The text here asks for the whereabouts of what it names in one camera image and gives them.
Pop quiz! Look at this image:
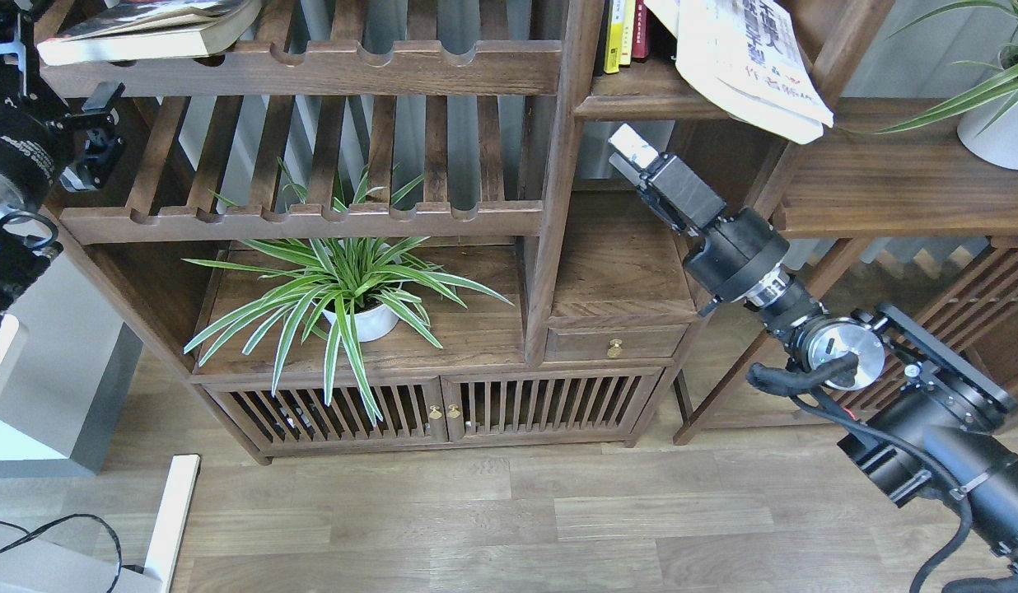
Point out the tan paperback book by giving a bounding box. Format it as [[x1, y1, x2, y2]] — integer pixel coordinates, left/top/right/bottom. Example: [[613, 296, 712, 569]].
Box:
[[37, 1, 262, 65]]

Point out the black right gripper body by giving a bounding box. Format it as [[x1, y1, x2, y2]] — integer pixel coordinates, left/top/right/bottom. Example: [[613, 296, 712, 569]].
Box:
[[641, 156, 792, 316]]

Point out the red book spine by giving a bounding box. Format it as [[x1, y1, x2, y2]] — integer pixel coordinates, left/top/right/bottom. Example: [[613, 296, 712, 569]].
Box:
[[630, 0, 651, 63]]

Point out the large white book blue text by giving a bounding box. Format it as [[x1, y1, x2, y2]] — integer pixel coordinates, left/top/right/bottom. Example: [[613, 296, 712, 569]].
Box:
[[646, 1, 835, 145]]

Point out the yellow book spine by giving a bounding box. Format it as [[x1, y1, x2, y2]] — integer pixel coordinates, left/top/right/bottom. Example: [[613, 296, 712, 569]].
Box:
[[600, 0, 626, 74]]

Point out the cream book spine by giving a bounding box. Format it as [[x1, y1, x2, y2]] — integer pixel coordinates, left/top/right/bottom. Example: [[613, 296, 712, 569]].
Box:
[[619, 0, 636, 68]]

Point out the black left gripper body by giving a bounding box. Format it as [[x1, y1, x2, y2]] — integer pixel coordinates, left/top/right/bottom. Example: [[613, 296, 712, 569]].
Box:
[[0, 8, 124, 217]]

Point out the potted plant on side shelf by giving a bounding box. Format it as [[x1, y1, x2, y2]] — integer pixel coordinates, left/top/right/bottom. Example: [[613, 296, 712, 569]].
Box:
[[847, 1, 1018, 170]]

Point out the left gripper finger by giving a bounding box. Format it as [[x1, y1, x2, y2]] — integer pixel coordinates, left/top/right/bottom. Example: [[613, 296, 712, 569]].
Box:
[[82, 82, 125, 115]]

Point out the wooden side shelf unit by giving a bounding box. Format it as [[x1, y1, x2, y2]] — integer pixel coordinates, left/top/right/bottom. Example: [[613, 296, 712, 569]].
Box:
[[674, 97, 1018, 446]]

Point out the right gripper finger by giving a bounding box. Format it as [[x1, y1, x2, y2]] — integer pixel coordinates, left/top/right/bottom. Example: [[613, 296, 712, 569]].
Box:
[[608, 124, 665, 188]]

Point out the black cable on floor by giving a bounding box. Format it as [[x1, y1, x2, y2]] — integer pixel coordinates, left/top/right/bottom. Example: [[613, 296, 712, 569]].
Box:
[[0, 511, 143, 593]]

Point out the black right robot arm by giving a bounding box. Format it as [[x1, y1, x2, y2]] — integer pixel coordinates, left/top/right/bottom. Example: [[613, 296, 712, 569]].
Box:
[[609, 124, 1018, 592]]

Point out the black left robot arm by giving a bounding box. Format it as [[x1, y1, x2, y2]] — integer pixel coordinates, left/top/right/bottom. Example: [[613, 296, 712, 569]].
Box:
[[0, 1, 124, 327]]

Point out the spider plant in white pot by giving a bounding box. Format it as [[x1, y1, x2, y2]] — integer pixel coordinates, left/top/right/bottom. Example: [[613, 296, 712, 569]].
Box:
[[183, 236, 499, 424]]

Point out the dark wooden bookshelf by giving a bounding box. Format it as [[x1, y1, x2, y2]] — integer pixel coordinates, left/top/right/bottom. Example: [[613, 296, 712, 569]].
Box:
[[0, 0, 893, 466]]

